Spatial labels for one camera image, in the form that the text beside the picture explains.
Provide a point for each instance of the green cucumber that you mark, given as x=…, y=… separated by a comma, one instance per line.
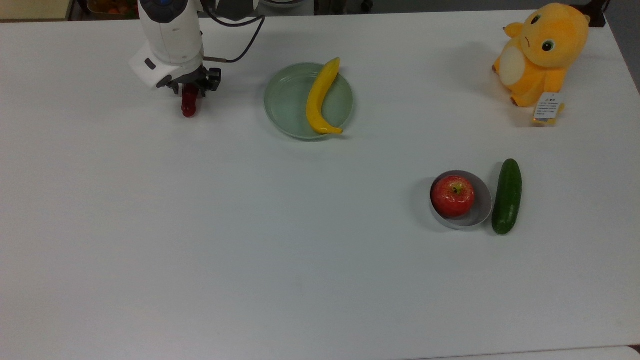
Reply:
x=507, y=197

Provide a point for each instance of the red chili pepper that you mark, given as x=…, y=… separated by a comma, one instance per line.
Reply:
x=189, y=105

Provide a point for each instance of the white plush toy tag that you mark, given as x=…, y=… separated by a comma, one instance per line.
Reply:
x=547, y=106

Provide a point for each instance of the crate with toy fruit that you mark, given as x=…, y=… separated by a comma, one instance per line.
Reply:
x=112, y=7

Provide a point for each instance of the small grey bowl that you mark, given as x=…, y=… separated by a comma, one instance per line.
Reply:
x=482, y=210

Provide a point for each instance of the black mount base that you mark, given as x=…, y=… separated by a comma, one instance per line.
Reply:
x=595, y=12

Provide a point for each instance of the red apple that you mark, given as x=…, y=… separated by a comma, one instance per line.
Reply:
x=452, y=196

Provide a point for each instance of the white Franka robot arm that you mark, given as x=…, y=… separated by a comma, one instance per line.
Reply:
x=170, y=35

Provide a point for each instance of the yellow banana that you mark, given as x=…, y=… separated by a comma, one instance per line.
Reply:
x=317, y=100

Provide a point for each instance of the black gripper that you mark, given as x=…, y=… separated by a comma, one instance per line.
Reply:
x=192, y=77

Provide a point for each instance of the pale green plastic plate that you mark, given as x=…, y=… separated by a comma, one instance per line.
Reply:
x=287, y=100

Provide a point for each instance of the beige board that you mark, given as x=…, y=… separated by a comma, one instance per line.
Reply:
x=32, y=9

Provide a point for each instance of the orange plush toy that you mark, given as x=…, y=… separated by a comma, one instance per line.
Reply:
x=545, y=50

